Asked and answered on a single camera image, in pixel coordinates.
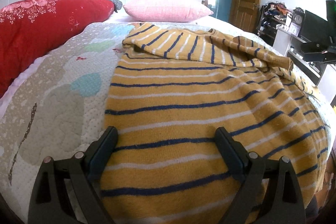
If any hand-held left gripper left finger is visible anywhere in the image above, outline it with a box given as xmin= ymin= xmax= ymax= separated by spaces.
xmin=28 ymin=126 xmax=118 ymax=224

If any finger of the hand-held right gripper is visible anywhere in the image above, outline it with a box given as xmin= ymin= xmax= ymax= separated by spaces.
xmin=304 ymin=51 xmax=328 ymax=62
xmin=301 ymin=42 xmax=327 ymax=53

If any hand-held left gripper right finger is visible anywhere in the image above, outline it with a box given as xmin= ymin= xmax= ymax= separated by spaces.
xmin=215 ymin=127 xmax=306 ymax=224

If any yellow striped knit sweater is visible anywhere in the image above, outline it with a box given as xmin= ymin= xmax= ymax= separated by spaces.
xmin=101 ymin=22 xmax=328 ymax=224

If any black monitor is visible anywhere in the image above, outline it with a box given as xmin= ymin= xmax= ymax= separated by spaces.
xmin=299 ymin=10 xmax=328 ymax=41

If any white desk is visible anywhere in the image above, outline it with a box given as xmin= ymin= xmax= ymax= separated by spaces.
xmin=274 ymin=26 xmax=336 ymax=85

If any dark ornate table clock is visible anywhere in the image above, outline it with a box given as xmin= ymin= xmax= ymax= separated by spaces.
xmin=293 ymin=7 xmax=305 ymax=28

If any cluttered shoe rack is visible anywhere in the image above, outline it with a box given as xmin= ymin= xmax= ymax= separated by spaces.
xmin=256 ymin=1 xmax=293 ymax=41

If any quilted heart print bedspread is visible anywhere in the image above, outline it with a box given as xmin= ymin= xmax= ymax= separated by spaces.
xmin=0 ymin=20 xmax=335 ymax=224

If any red floral quilt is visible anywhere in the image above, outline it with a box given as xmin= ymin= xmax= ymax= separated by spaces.
xmin=0 ymin=0 xmax=116 ymax=98

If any pink pillow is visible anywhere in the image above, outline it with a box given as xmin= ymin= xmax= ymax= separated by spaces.
xmin=123 ymin=0 xmax=214 ymax=23

